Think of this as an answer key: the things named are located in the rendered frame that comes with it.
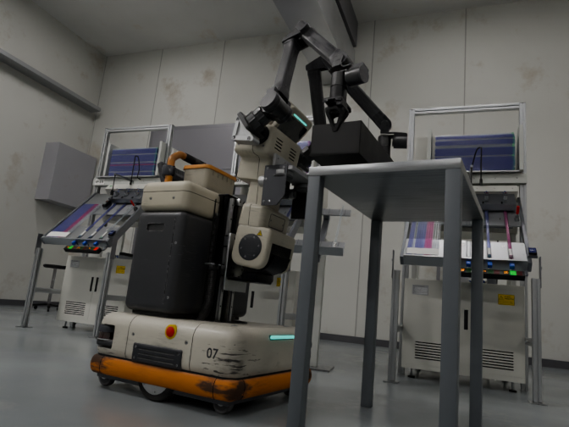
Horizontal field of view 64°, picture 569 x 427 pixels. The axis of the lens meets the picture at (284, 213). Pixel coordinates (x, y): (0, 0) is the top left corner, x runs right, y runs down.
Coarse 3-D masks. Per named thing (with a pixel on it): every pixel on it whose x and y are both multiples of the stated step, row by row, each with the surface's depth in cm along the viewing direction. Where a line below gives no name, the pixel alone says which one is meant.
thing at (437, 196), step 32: (416, 160) 128; (448, 160) 124; (320, 192) 141; (352, 192) 157; (384, 192) 153; (416, 192) 150; (448, 192) 122; (320, 224) 141; (448, 224) 120; (480, 224) 178; (448, 256) 118; (480, 256) 176; (448, 288) 116; (480, 288) 173; (448, 320) 115; (480, 320) 171; (448, 352) 113; (480, 352) 168; (448, 384) 112; (480, 384) 166; (288, 416) 129; (448, 416) 110; (480, 416) 164
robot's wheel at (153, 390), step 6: (144, 384) 160; (144, 390) 160; (150, 390) 159; (156, 390) 158; (162, 390) 157; (168, 390) 155; (150, 396) 158; (156, 396) 157; (162, 396) 156; (168, 396) 156
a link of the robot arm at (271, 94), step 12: (288, 36) 186; (300, 36) 188; (288, 48) 183; (300, 48) 186; (288, 60) 179; (288, 72) 176; (276, 84) 174; (288, 84) 174; (264, 96) 170; (276, 96) 165; (288, 96) 173; (264, 108) 167
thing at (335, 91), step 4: (332, 88) 151; (336, 88) 150; (340, 88) 150; (344, 88) 150; (332, 92) 150; (336, 92) 149; (340, 92) 149; (344, 92) 150; (332, 96) 150; (336, 96) 149; (340, 96) 146; (344, 96) 150; (324, 100) 148; (328, 100) 148; (332, 100) 148; (336, 100) 146; (340, 100) 146; (344, 100) 148; (328, 104) 150; (332, 104) 151; (348, 108) 153
